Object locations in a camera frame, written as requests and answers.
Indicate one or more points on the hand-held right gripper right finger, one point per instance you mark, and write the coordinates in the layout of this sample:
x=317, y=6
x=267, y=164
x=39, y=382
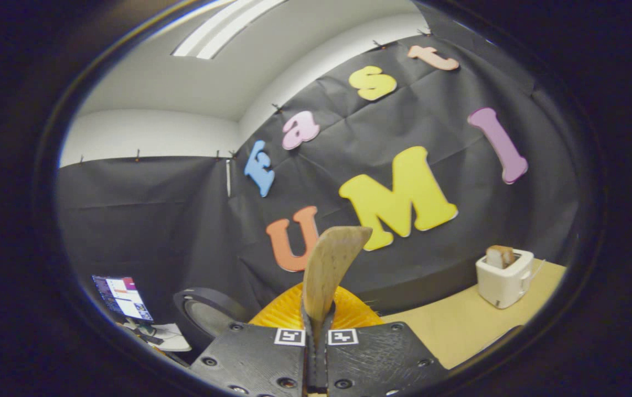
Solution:
x=376, y=358

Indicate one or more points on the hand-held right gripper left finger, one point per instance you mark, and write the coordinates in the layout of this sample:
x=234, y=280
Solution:
x=255, y=358

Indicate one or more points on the dark grey rice cooker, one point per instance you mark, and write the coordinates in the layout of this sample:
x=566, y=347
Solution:
x=205, y=317

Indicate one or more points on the white side table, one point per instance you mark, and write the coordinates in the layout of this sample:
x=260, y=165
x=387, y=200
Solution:
x=175, y=342

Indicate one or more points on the black keyboard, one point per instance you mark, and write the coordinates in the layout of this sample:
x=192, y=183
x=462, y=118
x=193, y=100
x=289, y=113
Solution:
x=151, y=338

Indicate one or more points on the black backdrop cloth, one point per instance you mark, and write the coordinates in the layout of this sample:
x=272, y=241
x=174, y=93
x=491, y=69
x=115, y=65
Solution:
x=432, y=264

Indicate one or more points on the computer monitor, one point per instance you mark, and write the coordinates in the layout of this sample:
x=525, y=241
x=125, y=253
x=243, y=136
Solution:
x=123, y=298

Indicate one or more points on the white toaster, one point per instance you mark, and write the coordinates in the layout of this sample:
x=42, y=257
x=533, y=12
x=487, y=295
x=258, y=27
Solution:
x=503, y=286

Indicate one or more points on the bread slice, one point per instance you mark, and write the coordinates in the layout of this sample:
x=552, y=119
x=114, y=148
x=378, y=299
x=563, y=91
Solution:
x=499, y=257

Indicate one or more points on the ceiling light panel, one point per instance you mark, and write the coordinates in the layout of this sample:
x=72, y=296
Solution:
x=222, y=30

